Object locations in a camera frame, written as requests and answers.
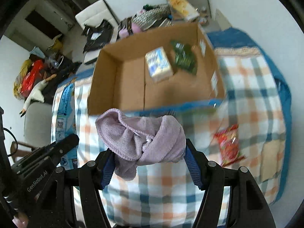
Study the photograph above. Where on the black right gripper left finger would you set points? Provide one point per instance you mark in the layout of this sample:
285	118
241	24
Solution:
55	205

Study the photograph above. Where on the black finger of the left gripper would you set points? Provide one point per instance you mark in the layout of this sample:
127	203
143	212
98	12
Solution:
54	151

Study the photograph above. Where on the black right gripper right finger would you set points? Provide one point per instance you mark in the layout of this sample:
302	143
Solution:
247	205

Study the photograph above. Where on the red floral wipes pack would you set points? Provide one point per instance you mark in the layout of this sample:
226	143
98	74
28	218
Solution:
229	146

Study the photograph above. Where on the lilac knitted cloth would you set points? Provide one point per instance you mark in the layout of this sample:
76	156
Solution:
140	141

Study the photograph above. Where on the yellow tissue pack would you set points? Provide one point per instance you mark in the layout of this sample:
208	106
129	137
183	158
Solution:
158	65

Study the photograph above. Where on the green Deeyeo wipes pack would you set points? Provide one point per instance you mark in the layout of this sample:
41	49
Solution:
184	57

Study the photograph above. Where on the blue printed pack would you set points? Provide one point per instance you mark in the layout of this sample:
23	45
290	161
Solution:
66	125

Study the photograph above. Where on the white goose plush toy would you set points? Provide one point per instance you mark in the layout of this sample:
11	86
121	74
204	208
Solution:
36	94

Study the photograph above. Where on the red plastic bag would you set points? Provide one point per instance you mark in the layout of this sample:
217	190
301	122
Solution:
36	74

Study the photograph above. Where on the plaid checkered blanket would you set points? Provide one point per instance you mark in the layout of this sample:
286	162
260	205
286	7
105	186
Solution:
172	195

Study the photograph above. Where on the black bag pile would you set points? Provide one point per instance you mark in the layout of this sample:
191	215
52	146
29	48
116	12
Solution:
97	37

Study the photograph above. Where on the white cushioned stool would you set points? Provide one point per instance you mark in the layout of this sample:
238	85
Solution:
94	14

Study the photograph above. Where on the cardboard box with blue print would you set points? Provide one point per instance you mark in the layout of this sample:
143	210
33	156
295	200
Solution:
121	79

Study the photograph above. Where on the yellow printed carton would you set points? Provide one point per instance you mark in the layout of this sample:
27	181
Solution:
184	9

